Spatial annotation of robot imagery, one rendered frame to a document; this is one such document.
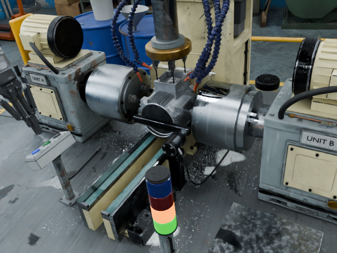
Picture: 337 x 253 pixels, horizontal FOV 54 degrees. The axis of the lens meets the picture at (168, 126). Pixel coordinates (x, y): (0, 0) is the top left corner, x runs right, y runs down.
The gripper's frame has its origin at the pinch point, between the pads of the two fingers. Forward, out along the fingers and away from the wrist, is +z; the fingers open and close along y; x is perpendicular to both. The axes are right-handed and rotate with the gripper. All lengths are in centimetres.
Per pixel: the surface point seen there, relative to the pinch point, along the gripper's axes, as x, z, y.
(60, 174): 1.9, 20.8, -1.2
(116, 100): -7.0, 8.9, 32.3
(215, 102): -48, 20, 37
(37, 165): -2.8, 11.1, -8.4
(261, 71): 48, 104, 296
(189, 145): -21, 42, 46
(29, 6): 551, -115, 424
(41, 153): -3.5, 8.5, -5.3
